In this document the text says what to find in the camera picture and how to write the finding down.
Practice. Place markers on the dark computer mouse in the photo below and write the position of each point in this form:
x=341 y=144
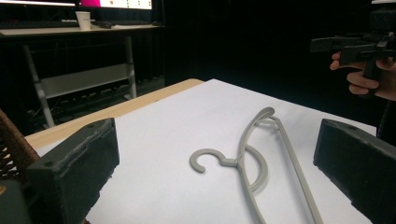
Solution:
x=103 y=24

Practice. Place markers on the brown wicker basket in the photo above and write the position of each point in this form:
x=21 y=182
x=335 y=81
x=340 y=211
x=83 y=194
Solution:
x=14 y=146

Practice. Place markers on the white paper cup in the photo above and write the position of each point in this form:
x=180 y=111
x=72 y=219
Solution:
x=83 y=20

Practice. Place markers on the computer monitor with white screen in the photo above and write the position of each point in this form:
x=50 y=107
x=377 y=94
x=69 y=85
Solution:
x=37 y=2

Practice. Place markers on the white desk with metal legs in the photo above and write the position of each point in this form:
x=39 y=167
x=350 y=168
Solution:
x=84 y=77

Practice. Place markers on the dark computer keyboard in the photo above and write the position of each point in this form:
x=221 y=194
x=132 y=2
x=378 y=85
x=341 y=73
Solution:
x=34 y=24

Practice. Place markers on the computer monitor with pink screen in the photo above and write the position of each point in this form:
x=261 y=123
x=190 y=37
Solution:
x=124 y=3

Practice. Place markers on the grey plastic clothes hanger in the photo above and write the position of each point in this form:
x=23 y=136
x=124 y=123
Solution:
x=246 y=146

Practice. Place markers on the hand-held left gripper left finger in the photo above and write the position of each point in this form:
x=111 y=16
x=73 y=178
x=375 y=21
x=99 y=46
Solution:
x=74 y=168

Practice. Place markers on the white table cover sheet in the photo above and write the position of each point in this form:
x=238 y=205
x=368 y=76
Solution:
x=174 y=130

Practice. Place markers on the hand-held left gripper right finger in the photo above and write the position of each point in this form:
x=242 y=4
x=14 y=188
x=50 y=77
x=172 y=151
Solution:
x=358 y=161

